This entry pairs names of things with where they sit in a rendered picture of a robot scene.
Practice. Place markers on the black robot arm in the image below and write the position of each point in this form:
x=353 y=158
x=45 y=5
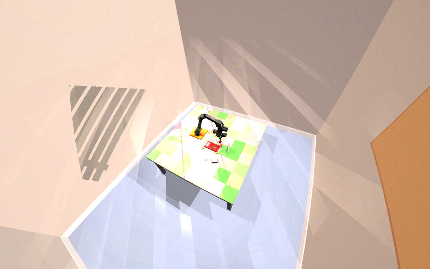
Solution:
x=219 y=124

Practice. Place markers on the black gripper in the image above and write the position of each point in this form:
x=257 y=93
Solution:
x=222 y=134

